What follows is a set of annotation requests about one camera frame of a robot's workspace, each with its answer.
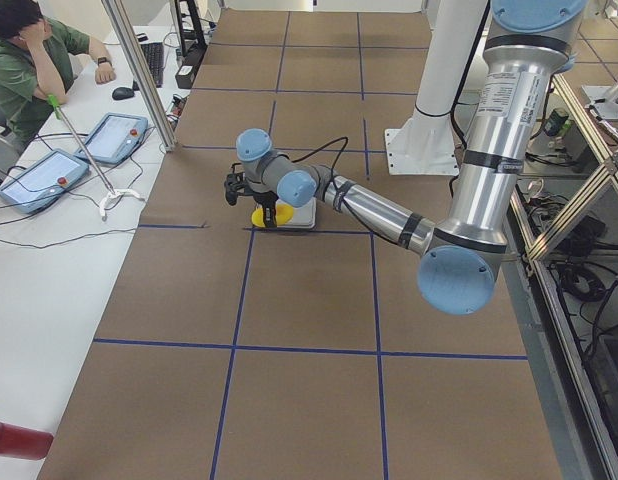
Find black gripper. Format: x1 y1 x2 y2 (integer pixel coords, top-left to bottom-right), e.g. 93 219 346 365
252 192 278 228

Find yellow mango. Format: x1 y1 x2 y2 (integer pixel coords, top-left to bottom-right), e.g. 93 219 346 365
251 203 294 228

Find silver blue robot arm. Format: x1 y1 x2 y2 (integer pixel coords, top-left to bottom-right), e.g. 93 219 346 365
224 1 585 315

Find silver kitchen scale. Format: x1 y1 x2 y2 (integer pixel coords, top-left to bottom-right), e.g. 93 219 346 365
276 198 316 230

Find far red circuit board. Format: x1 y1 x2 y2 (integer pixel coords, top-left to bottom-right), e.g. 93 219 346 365
168 94 187 117

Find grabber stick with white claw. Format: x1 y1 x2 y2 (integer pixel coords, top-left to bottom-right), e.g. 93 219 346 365
47 94 145 221

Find black mini computer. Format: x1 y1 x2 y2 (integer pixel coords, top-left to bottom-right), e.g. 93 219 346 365
175 44 207 89

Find far blue teach pendant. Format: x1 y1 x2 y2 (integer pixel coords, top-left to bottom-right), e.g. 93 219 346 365
83 112 149 165

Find blue teach pendant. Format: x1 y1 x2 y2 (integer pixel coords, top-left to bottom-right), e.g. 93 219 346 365
83 112 149 165
0 149 89 214

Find black computer mouse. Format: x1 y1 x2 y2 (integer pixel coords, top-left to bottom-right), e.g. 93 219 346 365
112 87 135 101

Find black keyboard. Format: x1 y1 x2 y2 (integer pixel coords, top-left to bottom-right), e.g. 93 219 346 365
140 42 164 88

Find near blue teach pendant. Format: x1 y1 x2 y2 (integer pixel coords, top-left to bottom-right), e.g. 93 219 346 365
0 149 89 214

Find seated person in green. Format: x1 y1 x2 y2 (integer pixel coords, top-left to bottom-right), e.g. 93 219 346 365
0 0 116 150

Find red fire extinguisher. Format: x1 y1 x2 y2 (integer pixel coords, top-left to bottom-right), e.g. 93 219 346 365
0 422 54 460

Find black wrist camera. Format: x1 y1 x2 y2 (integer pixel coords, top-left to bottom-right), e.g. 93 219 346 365
224 163 247 206

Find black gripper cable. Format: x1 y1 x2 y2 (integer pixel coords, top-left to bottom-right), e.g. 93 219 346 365
292 136 351 211

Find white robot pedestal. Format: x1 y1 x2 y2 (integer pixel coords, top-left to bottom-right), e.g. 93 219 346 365
385 0 490 176

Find aluminium frame post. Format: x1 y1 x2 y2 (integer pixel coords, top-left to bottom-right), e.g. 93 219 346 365
101 0 176 152

